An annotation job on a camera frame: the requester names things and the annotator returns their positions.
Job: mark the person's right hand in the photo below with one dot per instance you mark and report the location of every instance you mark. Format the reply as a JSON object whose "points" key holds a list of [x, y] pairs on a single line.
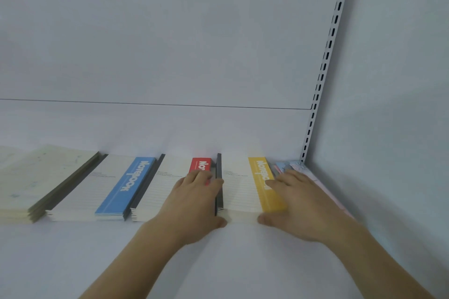
{"points": [[308, 214]]}

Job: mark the person's left hand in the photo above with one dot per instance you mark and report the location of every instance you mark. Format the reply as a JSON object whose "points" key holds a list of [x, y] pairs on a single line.
{"points": [[193, 211]]}

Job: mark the red-striped white notebook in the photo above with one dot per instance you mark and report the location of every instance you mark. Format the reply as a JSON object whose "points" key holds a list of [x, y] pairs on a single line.
{"points": [[165, 183]]}

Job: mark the yellow-striped white notebook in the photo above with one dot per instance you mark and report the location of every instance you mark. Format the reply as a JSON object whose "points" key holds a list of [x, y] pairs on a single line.
{"points": [[238, 183]]}

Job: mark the blue-striped white notebook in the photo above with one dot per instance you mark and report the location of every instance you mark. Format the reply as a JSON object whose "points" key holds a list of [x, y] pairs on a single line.
{"points": [[91, 186]]}

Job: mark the stack of cream notebooks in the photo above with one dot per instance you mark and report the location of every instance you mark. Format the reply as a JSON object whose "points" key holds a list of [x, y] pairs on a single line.
{"points": [[38, 176]]}

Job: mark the person's right forearm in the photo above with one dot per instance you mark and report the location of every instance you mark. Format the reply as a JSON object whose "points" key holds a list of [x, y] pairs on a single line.
{"points": [[379, 267]]}

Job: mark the person's left forearm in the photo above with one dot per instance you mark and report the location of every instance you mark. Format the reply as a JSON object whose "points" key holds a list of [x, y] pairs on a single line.
{"points": [[133, 263]]}

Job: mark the pink packets bundle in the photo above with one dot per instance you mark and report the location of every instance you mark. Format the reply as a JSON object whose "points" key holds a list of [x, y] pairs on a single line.
{"points": [[298, 166]]}

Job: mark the white metal shelf board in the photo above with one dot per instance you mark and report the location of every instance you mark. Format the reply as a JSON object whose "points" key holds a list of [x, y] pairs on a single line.
{"points": [[70, 260]]}

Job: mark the white slotted shelf upright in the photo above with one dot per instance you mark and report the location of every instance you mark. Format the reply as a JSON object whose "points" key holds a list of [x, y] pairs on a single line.
{"points": [[328, 46]]}

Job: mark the white shelf back panel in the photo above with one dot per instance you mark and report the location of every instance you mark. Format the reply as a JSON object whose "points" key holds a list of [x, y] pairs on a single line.
{"points": [[158, 36]]}

